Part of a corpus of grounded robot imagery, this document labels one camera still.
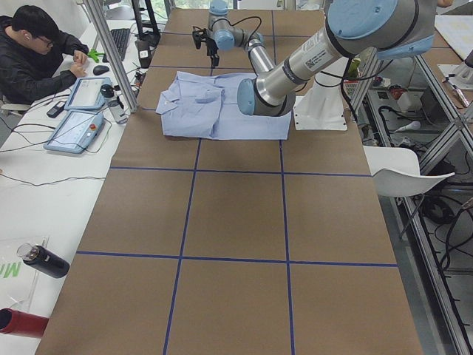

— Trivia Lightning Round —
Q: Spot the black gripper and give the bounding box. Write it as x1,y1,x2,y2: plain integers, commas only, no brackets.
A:
191,26,220,67

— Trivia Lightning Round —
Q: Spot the blue striped button shirt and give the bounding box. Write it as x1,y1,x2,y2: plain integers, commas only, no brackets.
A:
156,71,291,140

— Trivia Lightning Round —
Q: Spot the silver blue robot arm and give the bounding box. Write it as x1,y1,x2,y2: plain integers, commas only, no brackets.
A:
237,0,437,117
192,1,275,74

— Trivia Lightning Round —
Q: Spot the black keyboard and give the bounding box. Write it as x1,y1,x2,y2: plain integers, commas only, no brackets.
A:
110,28,130,61

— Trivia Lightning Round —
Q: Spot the black computer mouse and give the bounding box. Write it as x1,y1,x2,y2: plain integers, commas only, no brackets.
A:
92,65,110,76

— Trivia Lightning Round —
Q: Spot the far blue teach pendant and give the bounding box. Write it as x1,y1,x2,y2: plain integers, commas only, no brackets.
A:
64,76,112,110

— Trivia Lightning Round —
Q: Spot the blue teach pendant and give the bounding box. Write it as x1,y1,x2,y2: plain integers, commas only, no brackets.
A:
43,109,104,154
64,76,112,110

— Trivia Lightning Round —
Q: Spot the near blue teach pendant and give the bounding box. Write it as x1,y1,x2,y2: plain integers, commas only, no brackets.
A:
43,109,104,154

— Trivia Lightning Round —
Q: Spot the black smartphone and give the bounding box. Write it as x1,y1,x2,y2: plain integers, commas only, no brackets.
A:
47,101,66,118

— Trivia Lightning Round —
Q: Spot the person in black jacket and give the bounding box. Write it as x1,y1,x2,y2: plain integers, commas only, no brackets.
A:
1,5,89,104

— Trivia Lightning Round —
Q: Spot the white plastic chair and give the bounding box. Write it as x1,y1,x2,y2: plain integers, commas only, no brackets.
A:
363,146,455,197

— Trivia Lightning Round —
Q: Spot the black water bottle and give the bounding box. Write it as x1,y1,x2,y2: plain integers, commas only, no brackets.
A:
17,243,70,279

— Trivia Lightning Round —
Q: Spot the red bottle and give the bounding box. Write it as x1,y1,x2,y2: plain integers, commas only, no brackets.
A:
1,308,49,338

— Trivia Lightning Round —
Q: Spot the aluminium frame post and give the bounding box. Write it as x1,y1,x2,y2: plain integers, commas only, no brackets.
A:
83,0,137,113

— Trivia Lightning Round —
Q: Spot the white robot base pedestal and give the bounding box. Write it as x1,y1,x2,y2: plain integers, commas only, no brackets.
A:
293,72,347,131

